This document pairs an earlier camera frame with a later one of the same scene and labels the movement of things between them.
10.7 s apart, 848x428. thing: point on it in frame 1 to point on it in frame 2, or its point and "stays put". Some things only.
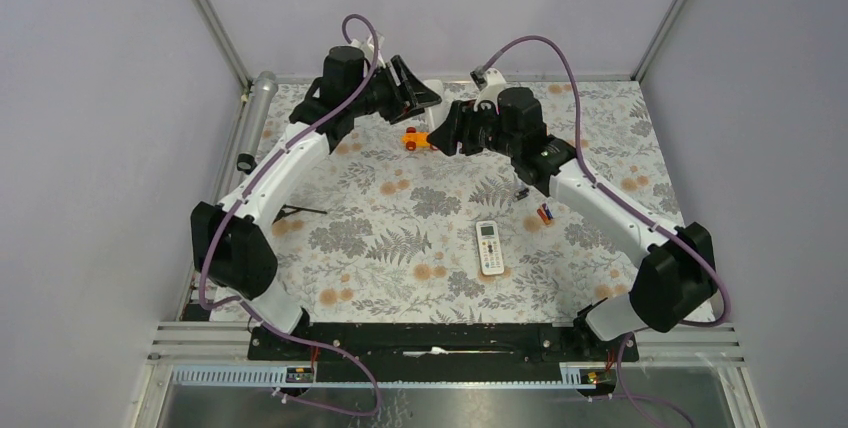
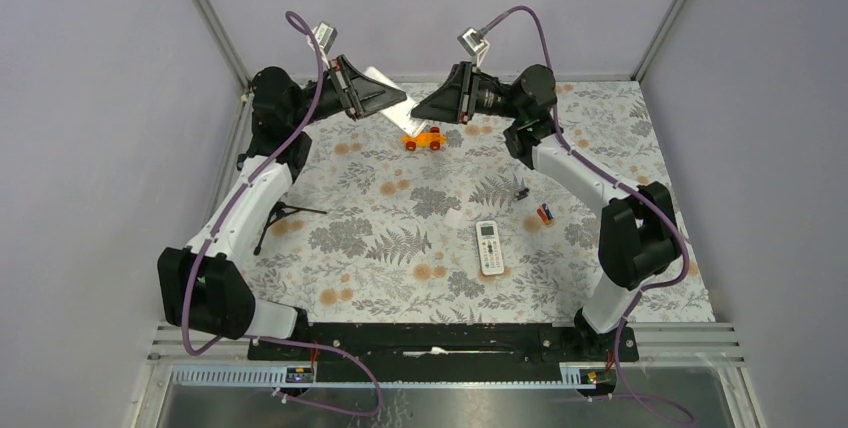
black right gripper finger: (456, 130) to (451, 102)
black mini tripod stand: (288, 210) stays put
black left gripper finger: (416, 93) to (360, 94)
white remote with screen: (491, 258) stays put
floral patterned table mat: (388, 229) stays put
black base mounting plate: (494, 350) stays put
